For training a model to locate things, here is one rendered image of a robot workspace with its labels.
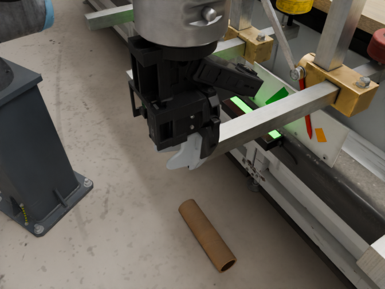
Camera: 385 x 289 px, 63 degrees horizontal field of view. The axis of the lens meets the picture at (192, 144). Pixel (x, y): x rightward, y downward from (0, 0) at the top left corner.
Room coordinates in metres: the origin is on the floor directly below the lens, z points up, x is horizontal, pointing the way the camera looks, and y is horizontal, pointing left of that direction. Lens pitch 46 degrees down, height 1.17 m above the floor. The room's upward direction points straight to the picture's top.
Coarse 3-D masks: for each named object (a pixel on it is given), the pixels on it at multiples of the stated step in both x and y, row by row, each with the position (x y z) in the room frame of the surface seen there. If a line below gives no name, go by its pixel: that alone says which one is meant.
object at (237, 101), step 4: (236, 96) 0.62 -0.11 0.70; (232, 100) 0.61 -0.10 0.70; (236, 100) 0.61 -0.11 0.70; (240, 100) 0.61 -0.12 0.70; (240, 104) 0.59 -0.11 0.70; (244, 104) 0.59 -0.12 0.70; (244, 108) 0.58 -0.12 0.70; (248, 108) 0.58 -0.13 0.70; (248, 112) 0.56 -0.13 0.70; (272, 132) 0.50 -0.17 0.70; (276, 132) 0.50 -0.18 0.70; (276, 136) 0.48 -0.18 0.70
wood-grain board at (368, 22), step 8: (320, 0) 0.72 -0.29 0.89; (328, 0) 0.71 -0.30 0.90; (368, 0) 0.70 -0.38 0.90; (376, 0) 0.70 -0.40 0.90; (384, 0) 0.70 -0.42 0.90; (320, 8) 0.72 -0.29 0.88; (328, 8) 0.70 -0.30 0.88; (368, 8) 0.66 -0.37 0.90; (376, 8) 0.66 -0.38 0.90; (384, 8) 0.66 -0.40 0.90; (360, 16) 0.63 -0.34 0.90; (368, 16) 0.62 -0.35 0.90; (376, 16) 0.62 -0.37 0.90; (384, 16) 0.62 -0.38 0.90; (360, 24) 0.63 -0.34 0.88; (368, 24) 0.61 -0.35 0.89; (376, 24) 0.60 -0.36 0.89; (384, 24) 0.59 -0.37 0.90; (368, 32) 0.61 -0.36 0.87
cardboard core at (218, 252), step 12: (192, 204) 0.73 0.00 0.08; (192, 216) 0.67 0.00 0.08; (204, 216) 0.68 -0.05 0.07; (192, 228) 0.63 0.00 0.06; (204, 228) 0.62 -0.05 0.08; (204, 240) 0.57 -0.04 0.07; (216, 240) 0.57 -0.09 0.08; (216, 252) 0.52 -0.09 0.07; (228, 252) 0.52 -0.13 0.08; (216, 264) 0.49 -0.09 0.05; (228, 264) 0.51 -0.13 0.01
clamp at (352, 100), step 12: (300, 60) 0.52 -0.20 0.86; (312, 60) 0.51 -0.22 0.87; (312, 72) 0.49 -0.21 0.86; (324, 72) 0.47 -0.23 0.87; (336, 72) 0.47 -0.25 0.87; (348, 72) 0.47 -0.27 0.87; (312, 84) 0.48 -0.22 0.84; (336, 84) 0.44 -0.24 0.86; (348, 84) 0.43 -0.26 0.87; (372, 84) 0.43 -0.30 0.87; (348, 96) 0.42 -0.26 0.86; (360, 96) 0.41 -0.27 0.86; (372, 96) 0.43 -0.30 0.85; (336, 108) 0.43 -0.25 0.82; (348, 108) 0.41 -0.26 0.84; (360, 108) 0.42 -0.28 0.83
